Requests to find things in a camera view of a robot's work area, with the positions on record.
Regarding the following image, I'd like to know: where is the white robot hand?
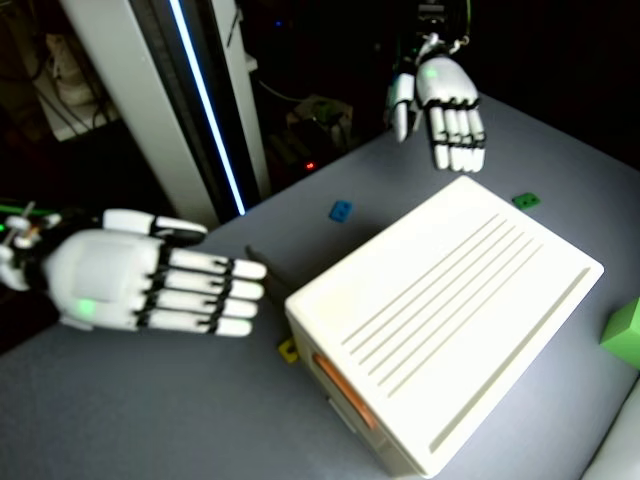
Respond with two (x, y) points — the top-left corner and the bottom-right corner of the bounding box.
(384, 56), (487, 173)
(42, 208), (268, 339)

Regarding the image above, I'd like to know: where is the white ribbed plastic box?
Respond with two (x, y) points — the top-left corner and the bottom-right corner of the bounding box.
(283, 174), (605, 479)

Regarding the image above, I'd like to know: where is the grey table cloth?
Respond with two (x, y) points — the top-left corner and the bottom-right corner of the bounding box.
(0, 92), (640, 480)

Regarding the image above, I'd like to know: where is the black power strip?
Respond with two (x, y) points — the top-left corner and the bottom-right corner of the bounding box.
(264, 130), (324, 176)

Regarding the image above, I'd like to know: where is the blue two-hole block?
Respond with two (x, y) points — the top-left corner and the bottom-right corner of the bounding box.
(328, 199), (355, 223)

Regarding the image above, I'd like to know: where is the white column with light strip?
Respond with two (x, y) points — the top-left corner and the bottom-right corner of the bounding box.
(59, 0), (271, 226)

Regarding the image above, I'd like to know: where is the yellow two-hole block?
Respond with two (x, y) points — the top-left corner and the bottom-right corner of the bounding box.
(277, 338), (301, 364)

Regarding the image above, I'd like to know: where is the green foam cube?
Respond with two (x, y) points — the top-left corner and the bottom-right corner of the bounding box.
(599, 297), (640, 371)

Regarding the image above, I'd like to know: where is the white device with cables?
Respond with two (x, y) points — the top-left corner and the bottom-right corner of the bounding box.
(44, 32), (119, 142)

